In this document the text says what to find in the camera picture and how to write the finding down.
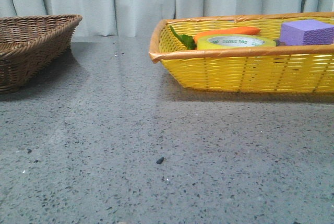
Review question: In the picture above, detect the yellow-green tape roll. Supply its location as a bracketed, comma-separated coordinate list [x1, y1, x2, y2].
[196, 34, 276, 50]

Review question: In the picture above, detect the orange toy carrot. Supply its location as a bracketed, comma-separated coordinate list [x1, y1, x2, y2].
[169, 25, 261, 51]

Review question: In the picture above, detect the yellow woven basket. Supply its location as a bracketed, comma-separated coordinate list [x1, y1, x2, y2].
[149, 12, 333, 93]

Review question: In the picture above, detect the purple foam cube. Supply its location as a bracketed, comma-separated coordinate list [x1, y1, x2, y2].
[279, 19, 333, 46]

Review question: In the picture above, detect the brown wicker basket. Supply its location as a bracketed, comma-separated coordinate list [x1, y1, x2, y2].
[1, 14, 82, 93]

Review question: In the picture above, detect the small black debris chip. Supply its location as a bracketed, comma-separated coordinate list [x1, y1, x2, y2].
[156, 157, 164, 164]

